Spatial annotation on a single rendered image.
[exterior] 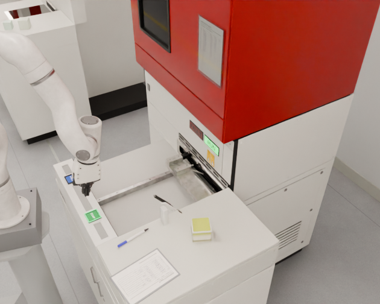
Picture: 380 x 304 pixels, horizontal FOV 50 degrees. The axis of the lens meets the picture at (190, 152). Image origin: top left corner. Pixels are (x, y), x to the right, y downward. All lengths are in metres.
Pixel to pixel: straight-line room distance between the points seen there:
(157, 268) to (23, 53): 0.86
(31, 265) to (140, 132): 1.96
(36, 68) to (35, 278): 1.14
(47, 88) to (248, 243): 0.92
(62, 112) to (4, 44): 0.26
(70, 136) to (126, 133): 2.38
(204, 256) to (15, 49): 0.96
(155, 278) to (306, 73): 0.99
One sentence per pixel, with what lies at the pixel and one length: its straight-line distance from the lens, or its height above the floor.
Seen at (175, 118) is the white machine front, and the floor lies 1.04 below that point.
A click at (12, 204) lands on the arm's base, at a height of 1.00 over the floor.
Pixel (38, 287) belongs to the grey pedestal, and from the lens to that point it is 2.25.
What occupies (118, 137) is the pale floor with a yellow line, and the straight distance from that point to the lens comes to 3.71.
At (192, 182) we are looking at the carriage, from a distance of 1.97.
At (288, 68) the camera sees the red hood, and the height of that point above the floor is 1.48.
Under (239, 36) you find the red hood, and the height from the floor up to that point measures 1.67.
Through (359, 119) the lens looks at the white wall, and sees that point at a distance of 3.22.
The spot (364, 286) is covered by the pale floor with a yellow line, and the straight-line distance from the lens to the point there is 2.86.
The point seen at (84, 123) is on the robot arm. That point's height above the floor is 1.43.
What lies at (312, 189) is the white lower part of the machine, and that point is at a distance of 2.36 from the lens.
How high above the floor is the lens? 2.26
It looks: 40 degrees down
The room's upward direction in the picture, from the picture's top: straight up
